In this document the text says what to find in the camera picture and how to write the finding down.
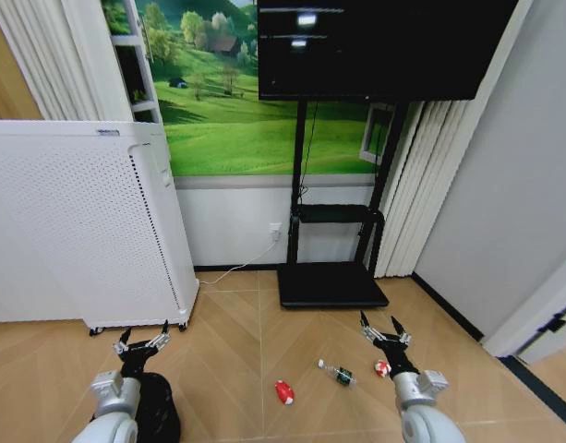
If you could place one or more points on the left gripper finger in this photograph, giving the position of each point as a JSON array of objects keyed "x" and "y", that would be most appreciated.
[
  {"x": 160, "y": 339},
  {"x": 121, "y": 343}
]

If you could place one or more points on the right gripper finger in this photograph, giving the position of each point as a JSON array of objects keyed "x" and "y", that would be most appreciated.
[
  {"x": 368, "y": 332},
  {"x": 402, "y": 334}
]

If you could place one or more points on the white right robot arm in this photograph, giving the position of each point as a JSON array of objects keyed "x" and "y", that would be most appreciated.
[{"x": 425, "y": 415}]

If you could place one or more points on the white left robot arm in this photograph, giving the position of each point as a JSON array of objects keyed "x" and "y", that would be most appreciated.
[{"x": 106, "y": 422}]

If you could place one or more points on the black mesh trash bin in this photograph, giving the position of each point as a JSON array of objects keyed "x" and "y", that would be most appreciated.
[{"x": 160, "y": 410}]

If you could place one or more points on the black television floor stand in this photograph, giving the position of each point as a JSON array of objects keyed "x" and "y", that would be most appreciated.
[{"x": 331, "y": 286}]

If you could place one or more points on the small red white wrapper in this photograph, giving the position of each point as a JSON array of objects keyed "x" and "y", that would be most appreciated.
[{"x": 381, "y": 367}]

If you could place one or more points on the clear bottle with green label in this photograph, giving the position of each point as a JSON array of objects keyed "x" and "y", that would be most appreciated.
[{"x": 339, "y": 373}]

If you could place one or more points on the crushed red white can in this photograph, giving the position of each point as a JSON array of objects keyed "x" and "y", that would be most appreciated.
[{"x": 284, "y": 392}]

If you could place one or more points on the white perforated air purifier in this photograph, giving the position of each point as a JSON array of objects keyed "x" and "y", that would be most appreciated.
[{"x": 79, "y": 221}]

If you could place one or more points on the white door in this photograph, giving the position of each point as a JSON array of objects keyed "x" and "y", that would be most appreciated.
[{"x": 536, "y": 318}]

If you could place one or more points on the white pleated curtain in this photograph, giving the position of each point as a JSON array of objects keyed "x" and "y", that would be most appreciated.
[
  {"x": 56, "y": 60},
  {"x": 416, "y": 184}
]

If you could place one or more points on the black door hinge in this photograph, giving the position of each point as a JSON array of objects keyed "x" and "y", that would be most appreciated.
[{"x": 558, "y": 323}]

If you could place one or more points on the black television screen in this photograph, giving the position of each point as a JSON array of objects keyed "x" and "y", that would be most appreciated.
[{"x": 379, "y": 51}]

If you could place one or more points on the white wall socket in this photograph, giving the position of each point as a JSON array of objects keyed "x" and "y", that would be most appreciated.
[{"x": 275, "y": 231}]

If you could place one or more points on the small white window frame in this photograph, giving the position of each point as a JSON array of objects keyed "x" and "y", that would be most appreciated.
[{"x": 370, "y": 138}]

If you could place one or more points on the green landscape wall mural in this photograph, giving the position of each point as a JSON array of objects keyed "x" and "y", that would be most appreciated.
[{"x": 227, "y": 124}]

